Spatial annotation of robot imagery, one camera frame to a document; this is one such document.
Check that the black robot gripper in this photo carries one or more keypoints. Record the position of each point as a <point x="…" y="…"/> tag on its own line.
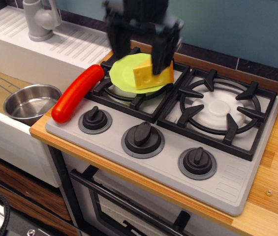
<point x="149" y="18"/>

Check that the yellow toy cheese wedge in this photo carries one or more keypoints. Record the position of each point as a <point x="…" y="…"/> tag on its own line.
<point x="145" y="79"/>

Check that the light green plastic plate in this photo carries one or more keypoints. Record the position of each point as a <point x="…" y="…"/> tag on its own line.
<point x="121" y="73"/>

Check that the red toy sausage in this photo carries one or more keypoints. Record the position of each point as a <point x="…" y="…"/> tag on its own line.
<point x="73" y="95"/>

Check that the small stainless steel pot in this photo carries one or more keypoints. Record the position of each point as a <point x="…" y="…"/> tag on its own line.
<point x="27" y="105"/>

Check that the white toy sink unit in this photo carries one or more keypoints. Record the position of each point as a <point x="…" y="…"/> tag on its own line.
<point x="57" y="61"/>

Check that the black left burner grate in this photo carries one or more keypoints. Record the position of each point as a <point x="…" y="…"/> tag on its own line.
<point x="146" y="106"/>

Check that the black left stove knob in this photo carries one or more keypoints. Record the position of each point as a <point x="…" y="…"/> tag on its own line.
<point x="95" y="121"/>

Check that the black stove knob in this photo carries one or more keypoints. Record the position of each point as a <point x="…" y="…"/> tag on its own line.
<point x="197" y="163"/>
<point x="95" y="121"/>
<point x="143" y="141"/>

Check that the black middle stove knob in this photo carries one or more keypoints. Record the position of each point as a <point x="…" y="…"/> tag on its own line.
<point x="143" y="141"/>

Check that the grey toy faucet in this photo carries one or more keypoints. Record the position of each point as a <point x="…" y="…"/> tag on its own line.
<point x="41" y="22"/>

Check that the black right stove knob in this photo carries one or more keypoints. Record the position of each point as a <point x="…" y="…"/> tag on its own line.
<point x="197" y="163"/>

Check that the grey toy stove top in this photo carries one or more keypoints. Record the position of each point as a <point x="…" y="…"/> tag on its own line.
<point x="226" y="190"/>

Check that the wooden drawer fronts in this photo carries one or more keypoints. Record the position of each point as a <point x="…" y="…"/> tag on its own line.
<point x="36" y="199"/>

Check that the black oven door handle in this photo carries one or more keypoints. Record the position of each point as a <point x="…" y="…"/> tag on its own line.
<point x="86" y="179"/>

